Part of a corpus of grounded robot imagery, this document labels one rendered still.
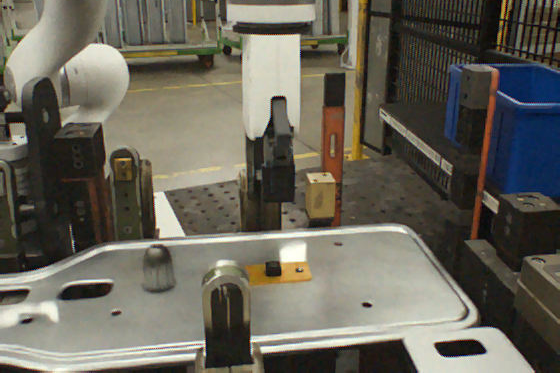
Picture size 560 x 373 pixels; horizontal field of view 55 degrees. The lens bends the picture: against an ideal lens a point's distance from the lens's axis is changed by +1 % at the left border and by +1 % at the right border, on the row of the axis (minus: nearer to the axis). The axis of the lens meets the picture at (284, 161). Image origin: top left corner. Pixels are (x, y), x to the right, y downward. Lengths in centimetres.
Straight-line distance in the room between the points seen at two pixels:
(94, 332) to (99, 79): 68
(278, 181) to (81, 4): 57
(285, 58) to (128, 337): 30
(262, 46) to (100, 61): 71
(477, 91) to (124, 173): 48
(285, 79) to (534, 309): 32
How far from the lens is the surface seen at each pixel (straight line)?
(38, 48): 108
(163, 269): 59
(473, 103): 77
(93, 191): 78
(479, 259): 69
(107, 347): 54
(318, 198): 70
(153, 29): 790
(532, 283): 58
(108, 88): 116
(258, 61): 48
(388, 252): 67
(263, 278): 60
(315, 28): 863
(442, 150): 96
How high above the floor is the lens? 133
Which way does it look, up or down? 20 degrees down
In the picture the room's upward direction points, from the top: straight up
